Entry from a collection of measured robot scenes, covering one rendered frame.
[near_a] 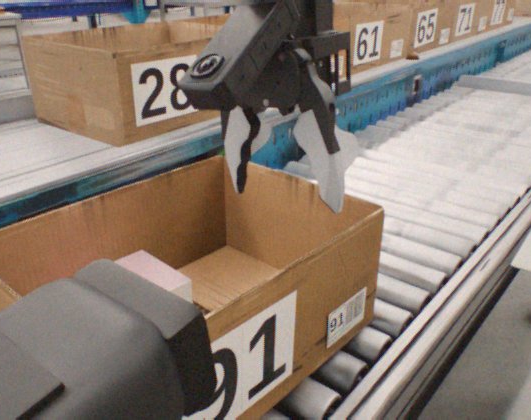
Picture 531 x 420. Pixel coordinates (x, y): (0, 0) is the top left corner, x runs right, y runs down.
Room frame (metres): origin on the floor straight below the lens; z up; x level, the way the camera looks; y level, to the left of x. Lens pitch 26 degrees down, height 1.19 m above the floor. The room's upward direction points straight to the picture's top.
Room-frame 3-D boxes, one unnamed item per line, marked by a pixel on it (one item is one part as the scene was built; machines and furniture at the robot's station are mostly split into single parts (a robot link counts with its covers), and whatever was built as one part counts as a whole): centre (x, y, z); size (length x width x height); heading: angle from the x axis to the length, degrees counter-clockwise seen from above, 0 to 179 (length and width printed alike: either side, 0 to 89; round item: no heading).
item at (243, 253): (0.53, 0.08, 0.83); 0.39 x 0.29 x 0.17; 137
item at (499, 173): (1.24, -0.42, 0.72); 0.52 x 0.05 x 0.05; 51
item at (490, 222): (1.04, -0.26, 0.72); 0.52 x 0.05 x 0.05; 51
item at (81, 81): (1.14, 0.24, 0.96); 0.39 x 0.29 x 0.17; 142
